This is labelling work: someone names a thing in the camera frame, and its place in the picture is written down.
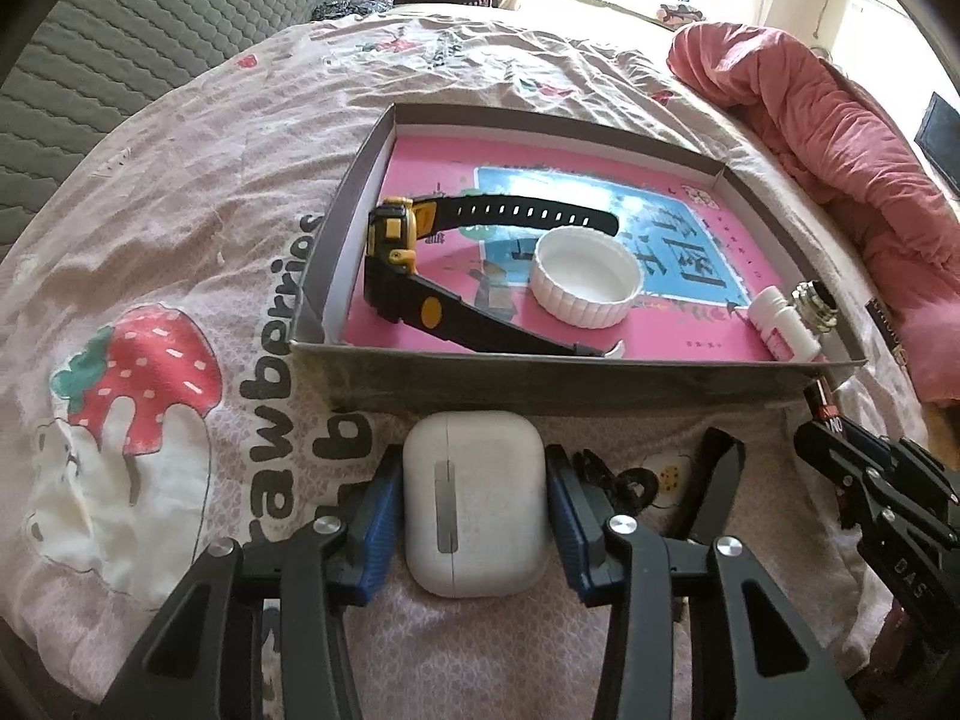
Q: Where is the dark patterned cloth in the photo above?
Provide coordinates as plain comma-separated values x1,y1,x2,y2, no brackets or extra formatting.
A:
311,0,395,22

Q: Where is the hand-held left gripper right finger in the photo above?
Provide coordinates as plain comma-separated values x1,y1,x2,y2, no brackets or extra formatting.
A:
546,444,863,720

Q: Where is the black plastic piece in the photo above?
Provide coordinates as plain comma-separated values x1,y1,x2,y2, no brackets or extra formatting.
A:
686,427,749,543

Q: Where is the black television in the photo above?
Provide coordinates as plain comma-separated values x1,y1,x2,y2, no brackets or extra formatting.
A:
915,92,960,194

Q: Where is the shallow grey cardboard box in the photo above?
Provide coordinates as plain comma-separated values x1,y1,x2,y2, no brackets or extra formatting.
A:
289,101,869,419

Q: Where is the small white pink-label bottle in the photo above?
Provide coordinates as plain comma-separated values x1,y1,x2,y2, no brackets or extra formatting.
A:
746,289,824,361

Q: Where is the strawberry print bedsheet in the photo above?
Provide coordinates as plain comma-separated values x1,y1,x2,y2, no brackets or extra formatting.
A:
0,0,946,691

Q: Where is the white earbuds case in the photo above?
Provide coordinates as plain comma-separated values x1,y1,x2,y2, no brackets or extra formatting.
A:
403,411,551,599

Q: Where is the yellow black wrist watch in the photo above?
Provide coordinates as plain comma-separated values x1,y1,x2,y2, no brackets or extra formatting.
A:
364,195,627,358

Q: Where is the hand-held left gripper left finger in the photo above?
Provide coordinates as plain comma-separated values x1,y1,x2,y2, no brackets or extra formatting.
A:
112,446,406,720

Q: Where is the pink and blue book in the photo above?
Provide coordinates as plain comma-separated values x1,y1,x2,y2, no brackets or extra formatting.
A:
341,129,826,362

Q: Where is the white ribbed jar lid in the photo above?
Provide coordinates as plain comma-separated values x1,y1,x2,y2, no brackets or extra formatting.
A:
529,229,646,331

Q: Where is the grey quilted headboard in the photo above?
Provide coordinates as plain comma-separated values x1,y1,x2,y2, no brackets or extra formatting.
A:
0,0,362,265

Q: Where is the pink fleece blanket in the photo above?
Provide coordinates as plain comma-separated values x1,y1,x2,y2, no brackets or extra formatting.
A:
666,21,960,407

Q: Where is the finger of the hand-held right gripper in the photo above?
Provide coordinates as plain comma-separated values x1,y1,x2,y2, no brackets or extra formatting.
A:
793,420,871,500
844,420,912,470

